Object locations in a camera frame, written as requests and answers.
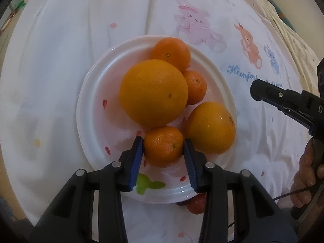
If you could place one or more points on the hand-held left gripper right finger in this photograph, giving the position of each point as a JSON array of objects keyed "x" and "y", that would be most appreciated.
[{"x": 190, "y": 162}]

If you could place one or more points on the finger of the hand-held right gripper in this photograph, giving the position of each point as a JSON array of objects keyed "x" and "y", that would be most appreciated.
[{"x": 270, "y": 93}]

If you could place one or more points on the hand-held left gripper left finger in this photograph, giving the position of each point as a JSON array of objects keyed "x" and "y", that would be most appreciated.
[{"x": 136, "y": 162}]

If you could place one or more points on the medium orange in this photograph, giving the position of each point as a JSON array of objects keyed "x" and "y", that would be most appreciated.
[{"x": 210, "y": 128}]

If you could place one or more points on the pink seed-patterned bowl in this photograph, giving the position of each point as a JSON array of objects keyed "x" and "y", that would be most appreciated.
[{"x": 101, "y": 121}]

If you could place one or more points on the large round orange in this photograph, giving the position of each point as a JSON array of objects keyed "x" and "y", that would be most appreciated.
[{"x": 153, "y": 93}]

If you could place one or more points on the small mandarin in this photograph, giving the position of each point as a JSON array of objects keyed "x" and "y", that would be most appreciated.
[{"x": 195, "y": 87}]

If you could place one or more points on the person's right hand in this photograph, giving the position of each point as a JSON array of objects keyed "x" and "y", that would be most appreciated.
[{"x": 303, "y": 179}]

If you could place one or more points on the red cherry tomato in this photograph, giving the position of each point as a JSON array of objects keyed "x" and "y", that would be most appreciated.
[{"x": 196, "y": 204}]

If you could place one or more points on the teal pillow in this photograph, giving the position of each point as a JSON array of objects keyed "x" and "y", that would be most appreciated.
[{"x": 278, "y": 10}]

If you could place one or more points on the white printed blanket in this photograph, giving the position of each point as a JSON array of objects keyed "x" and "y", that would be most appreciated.
[{"x": 50, "y": 81}]

